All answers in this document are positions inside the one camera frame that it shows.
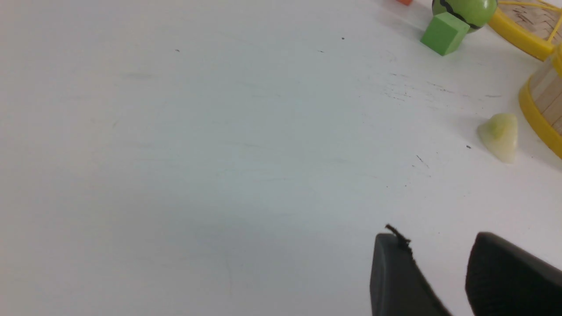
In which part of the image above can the yellow bamboo steamer lid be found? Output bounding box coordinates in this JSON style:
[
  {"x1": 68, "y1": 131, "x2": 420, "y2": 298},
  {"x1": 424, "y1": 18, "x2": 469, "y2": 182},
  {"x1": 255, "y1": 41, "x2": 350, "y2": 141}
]
[{"x1": 488, "y1": 0, "x2": 562, "y2": 61}]

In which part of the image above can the pale green-tinted dumpling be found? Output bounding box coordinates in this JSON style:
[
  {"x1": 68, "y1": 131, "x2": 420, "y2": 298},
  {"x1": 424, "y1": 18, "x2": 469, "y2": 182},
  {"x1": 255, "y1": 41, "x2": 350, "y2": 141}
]
[{"x1": 476, "y1": 113, "x2": 518, "y2": 164}]

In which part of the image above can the green toy watermelon ball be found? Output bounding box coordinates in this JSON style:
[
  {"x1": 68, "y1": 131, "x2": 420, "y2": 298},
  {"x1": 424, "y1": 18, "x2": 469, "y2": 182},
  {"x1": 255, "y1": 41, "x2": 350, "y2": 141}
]
[{"x1": 432, "y1": 0, "x2": 498, "y2": 34}]

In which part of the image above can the green cube block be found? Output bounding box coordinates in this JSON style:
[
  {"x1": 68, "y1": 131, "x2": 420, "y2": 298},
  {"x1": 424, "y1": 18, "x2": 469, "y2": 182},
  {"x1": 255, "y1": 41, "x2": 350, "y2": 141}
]
[{"x1": 420, "y1": 12, "x2": 470, "y2": 56}]

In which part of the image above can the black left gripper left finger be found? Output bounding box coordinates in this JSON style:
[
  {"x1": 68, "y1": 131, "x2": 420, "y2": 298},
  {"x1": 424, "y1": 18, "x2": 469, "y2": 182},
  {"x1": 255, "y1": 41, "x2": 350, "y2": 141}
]
[{"x1": 370, "y1": 224, "x2": 451, "y2": 316}]

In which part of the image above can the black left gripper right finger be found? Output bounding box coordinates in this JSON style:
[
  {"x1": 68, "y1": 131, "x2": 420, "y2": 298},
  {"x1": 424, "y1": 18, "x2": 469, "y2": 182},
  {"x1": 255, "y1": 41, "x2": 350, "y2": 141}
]
[{"x1": 465, "y1": 232, "x2": 562, "y2": 316}]

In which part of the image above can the yellow bamboo steamer tray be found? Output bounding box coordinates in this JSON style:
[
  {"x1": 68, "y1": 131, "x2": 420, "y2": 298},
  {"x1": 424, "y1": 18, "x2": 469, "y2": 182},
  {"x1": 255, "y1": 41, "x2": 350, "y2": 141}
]
[{"x1": 519, "y1": 45, "x2": 562, "y2": 158}]

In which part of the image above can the orange cube block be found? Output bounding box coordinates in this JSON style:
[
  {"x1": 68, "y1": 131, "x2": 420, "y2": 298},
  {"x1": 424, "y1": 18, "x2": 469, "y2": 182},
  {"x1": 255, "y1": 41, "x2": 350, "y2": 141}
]
[{"x1": 396, "y1": 0, "x2": 413, "y2": 6}]

